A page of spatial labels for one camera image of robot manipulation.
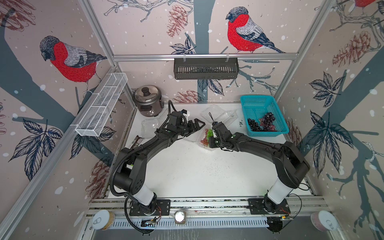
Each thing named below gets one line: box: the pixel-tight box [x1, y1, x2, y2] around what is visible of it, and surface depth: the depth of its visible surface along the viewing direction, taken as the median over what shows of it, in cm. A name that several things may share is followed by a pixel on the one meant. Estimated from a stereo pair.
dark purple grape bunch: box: [259, 112, 276, 132], surface depth 103 cm
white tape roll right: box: [310, 210, 339, 232], surface depth 67 cm
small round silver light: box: [174, 210, 187, 224], surface depth 64 cm
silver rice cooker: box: [132, 85, 164, 117], surface depth 105 cm
